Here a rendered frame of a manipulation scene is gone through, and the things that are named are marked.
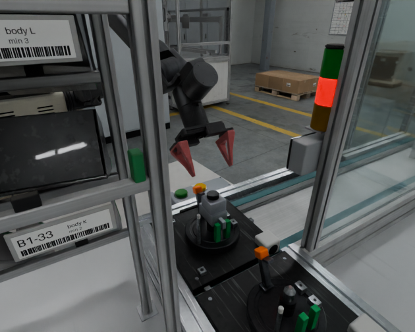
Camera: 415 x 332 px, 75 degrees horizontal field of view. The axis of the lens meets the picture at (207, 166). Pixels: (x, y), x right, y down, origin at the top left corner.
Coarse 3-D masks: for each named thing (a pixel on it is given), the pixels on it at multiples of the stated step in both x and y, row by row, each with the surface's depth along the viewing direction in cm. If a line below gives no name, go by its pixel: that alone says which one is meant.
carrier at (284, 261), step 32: (288, 256) 63; (224, 288) 55; (256, 288) 53; (288, 288) 46; (320, 288) 55; (224, 320) 49; (256, 320) 47; (288, 320) 47; (320, 320) 47; (352, 320) 49
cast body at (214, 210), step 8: (208, 192) 64; (216, 192) 64; (208, 200) 63; (216, 200) 63; (224, 200) 63; (200, 208) 67; (208, 208) 62; (216, 208) 62; (224, 208) 64; (208, 216) 64; (216, 216) 63; (224, 216) 64; (224, 224) 62
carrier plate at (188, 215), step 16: (176, 224) 73; (240, 224) 73; (176, 240) 67; (240, 240) 67; (176, 256) 63; (192, 256) 63; (208, 256) 63; (224, 256) 63; (240, 256) 63; (192, 272) 59; (208, 272) 59; (224, 272) 59; (192, 288) 55
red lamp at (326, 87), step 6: (324, 78) 50; (318, 84) 51; (324, 84) 50; (330, 84) 49; (336, 84) 49; (318, 90) 51; (324, 90) 50; (330, 90) 49; (318, 96) 52; (324, 96) 50; (330, 96) 50; (318, 102) 52; (324, 102) 51; (330, 102) 50
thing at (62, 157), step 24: (0, 120) 25; (24, 120) 26; (48, 120) 27; (72, 120) 27; (96, 120) 28; (0, 144) 26; (24, 144) 26; (48, 144) 27; (72, 144) 27; (96, 144) 28; (0, 168) 26; (24, 168) 26; (48, 168) 27; (72, 168) 28; (96, 168) 28; (0, 192) 26; (24, 192) 26
